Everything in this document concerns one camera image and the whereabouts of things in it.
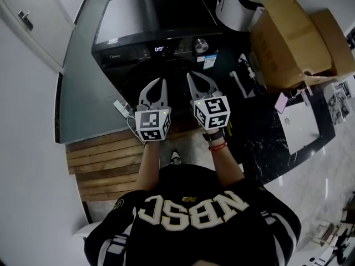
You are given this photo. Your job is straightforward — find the black wristwatch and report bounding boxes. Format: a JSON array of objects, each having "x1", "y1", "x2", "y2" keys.
[{"x1": 202, "y1": 130, "x2": 225, "y2": 143}]

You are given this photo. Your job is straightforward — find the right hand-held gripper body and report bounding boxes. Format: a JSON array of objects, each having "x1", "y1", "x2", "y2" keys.
[{"x1": 190, "y1": 91, "x2": 232, "y2": 131}]

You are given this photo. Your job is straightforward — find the wooden steps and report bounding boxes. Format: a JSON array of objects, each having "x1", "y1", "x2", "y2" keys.
[{"x1": 65, "y1": 131, "x2": 145, "y2": 202}]

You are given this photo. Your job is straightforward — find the black washing machine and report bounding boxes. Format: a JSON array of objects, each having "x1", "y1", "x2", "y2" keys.
[{"x1": 91, "y1": 0, "x2": 225, "y2": 117}]

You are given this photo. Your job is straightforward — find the person's left shoe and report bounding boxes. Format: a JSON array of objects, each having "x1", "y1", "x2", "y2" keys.
[{"x1": 169, "y1": 149, "x2": 182, "y2": 166}]

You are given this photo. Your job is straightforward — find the black marble table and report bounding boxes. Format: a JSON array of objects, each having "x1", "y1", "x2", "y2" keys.
[{"x1": 229, "y1": 86, "x2": 337, "y2": 184}]

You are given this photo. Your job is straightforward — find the round shiny metal knob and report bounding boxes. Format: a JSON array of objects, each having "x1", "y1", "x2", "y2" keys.
[{"x1": 194, "y1": 37, "x2": 210, "y2": 54}]

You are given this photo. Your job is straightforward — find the person's left forearm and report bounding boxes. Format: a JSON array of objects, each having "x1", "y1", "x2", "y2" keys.
[{"x1": 135, "y1": 141, "x2": 161, "y2": 192}]

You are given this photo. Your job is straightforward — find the red wristband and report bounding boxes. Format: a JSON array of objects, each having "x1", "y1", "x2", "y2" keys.
[{"x1": 208, "y1": 141, "x2": 229, "y2": 152}]

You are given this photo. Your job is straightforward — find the white door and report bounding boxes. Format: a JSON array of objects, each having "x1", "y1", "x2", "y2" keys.
[{"x1": 0, "y1": 0, "x2": 76, "y2": 74}]

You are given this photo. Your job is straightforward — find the large brown cardboard box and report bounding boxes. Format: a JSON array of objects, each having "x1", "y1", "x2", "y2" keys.
[{"x1": 248, "y1": 0, "x2": 334, "y2": 89}]

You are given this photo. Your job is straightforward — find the white power strip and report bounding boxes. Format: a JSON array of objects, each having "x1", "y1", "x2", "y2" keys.
[{"x1": 113, "y1": 99, "x2": 131, "y2": 118}]

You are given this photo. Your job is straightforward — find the flat brown cardboard box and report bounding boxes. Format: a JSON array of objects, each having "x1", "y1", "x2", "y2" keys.
[{"x1": 308, "y1": 8, "x2": 355, "y2": 79}]

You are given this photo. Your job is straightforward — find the person's right forearm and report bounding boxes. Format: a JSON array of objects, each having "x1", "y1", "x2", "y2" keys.
[{"x1": 202, "y1": 128, "x2": 246, "y2": 190}]

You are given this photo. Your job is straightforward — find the white water pipe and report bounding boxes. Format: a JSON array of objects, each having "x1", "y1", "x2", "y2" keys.
[{"x1": 229, "y1": 53, "x2": 258, "y2": 99}]

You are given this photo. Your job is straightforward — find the white laptop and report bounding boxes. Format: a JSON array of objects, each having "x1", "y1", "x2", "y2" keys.
[{"x1": 278, "y1": 100, "x2": 322, "y2": 155}]

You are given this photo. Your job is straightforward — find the black and white prints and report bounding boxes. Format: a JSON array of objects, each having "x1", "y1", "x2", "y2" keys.
[{"x1": 323, "y1": 80, "x2": 355, "y2": 126}]

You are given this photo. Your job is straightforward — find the metal door handle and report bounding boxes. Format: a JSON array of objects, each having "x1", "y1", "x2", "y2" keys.
[{"x1": 17, "y1": 9, "x2": 34, "y2": 30}]

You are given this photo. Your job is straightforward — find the white appliance with black stripes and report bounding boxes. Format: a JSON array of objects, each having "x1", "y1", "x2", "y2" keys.
[{"x1": 214, "y1": 0, "x2": 284, "y2": 32}]

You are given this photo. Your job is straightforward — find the person's black lettered jersey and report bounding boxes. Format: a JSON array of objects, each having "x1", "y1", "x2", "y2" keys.
[{"x1": 83, "y1": 163, "x2": 302, "y2": 266}]

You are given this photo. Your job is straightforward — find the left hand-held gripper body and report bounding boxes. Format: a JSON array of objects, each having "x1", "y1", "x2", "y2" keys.
[{"x1": 134, "y1": 104, "x2": 172, "y2": 144}]

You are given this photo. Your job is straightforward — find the white power strip cable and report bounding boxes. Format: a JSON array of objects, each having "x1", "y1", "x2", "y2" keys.
[{"x1": 125, "y1": 112, "x2": 146, "y2": 142}]

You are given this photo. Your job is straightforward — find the pink phone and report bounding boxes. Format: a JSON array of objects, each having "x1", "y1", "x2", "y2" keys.
[{"x1": 274, "y1": 92, "x2": 290, "y2": 115}]

